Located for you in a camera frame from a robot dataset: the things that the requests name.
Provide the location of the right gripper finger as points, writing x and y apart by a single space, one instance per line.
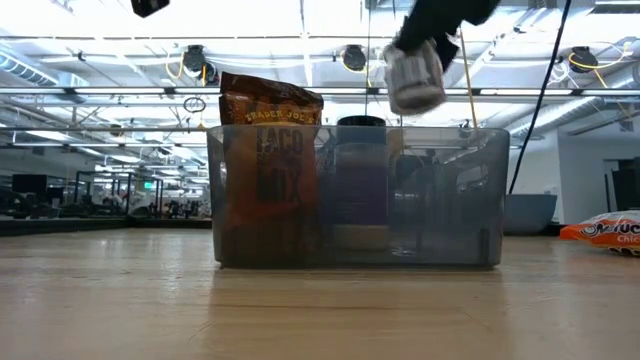
446 50
420 32

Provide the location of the small clear spice jar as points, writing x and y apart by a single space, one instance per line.
415 80

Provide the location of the grey plastic bin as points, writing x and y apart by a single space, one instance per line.
450 225

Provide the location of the orange white ramen packet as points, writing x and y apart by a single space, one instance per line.
605 230

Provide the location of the brown orange snack packet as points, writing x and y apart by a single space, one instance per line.
270 100

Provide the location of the blue bowl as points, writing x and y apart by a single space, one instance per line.
530 212

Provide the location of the black lid purple label bottle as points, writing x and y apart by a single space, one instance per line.
360 190

